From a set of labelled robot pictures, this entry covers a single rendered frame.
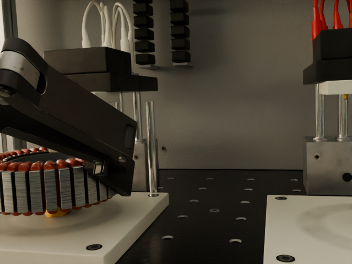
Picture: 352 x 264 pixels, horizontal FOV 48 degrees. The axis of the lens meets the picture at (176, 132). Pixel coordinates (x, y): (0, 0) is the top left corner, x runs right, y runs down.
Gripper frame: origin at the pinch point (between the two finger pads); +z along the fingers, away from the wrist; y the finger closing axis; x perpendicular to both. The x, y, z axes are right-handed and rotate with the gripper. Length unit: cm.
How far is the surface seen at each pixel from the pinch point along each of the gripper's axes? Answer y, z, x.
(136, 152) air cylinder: 2.9, 10.9, 5.7
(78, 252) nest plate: 5.8, -4.2, -6.6
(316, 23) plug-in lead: 21.6, 4.7, 16.3
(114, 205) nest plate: 3.9, 4.5, -1.6
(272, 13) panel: 17.7, 14.2, 26.0
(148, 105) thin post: 6.1, 4.0, 7.8
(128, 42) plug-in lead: 2.4, 5.6, 16.5
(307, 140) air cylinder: 20.8, 11.4, 7.2
